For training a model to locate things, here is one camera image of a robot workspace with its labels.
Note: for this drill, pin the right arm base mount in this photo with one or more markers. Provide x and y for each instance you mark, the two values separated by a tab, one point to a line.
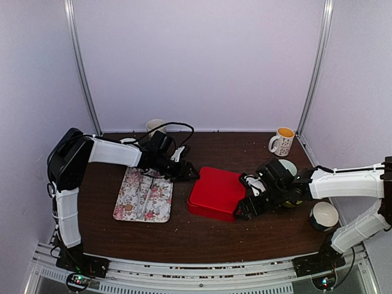
321	266

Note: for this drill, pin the red box base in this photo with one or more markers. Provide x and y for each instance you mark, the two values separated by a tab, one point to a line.
212	213

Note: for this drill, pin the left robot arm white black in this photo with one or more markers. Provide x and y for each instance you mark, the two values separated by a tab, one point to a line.
67	163

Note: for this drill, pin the left aluminium frame post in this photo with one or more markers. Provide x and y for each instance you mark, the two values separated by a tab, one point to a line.
81	71

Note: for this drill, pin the light blue bowl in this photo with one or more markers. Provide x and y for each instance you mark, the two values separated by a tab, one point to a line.
290	166

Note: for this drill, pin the white mug orange inside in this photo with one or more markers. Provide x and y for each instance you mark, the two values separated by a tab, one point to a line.
281	143

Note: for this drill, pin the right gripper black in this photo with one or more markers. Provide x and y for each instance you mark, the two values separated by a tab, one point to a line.
243	204

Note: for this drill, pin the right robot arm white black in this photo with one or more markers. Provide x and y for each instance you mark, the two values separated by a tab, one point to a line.
278	181

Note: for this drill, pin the metal tongs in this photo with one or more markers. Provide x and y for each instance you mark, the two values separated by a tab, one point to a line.
142	199

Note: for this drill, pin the aluminium frame post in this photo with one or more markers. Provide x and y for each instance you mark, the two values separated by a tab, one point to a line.
81	71
323	39

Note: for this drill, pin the red box lid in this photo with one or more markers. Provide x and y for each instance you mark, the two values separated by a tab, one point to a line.
218	189

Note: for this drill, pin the floral cream mug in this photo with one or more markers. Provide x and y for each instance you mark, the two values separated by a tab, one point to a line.
155	125

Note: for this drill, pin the lime green bowl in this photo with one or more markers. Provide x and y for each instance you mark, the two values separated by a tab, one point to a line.
292	204

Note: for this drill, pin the dark blue white bowl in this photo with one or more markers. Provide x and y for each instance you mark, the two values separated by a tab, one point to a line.
323	216

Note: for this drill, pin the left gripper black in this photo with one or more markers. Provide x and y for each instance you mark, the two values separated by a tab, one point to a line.
179	173

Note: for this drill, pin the floral rectangular tray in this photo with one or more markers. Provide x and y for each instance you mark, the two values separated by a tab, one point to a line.
159	206

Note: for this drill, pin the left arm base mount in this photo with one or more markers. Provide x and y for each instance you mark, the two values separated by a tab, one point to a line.
83	268

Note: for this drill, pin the right aluminium frame post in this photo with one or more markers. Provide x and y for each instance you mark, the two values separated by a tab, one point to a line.
323	39

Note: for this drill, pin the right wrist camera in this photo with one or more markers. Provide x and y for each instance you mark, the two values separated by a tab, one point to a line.
252	183

